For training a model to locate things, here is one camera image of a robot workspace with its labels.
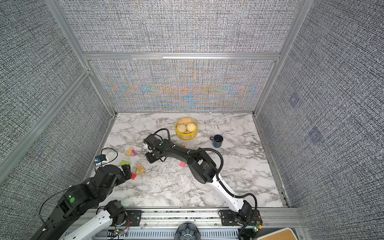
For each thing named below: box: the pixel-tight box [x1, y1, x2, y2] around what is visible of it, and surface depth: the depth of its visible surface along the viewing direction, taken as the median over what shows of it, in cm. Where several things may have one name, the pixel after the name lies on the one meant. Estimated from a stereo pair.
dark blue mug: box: [209, 134, 224, 148], surface depth 100 cm
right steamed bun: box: [186, 122, 197, 133], surface depth 105 cm
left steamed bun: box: [176, 123, 187, 133], surface depth 105 cm
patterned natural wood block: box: [136, 163, 146, 175], surface depth 91 cm
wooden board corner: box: [257, 227, 298, 240], surface depth 66 cm
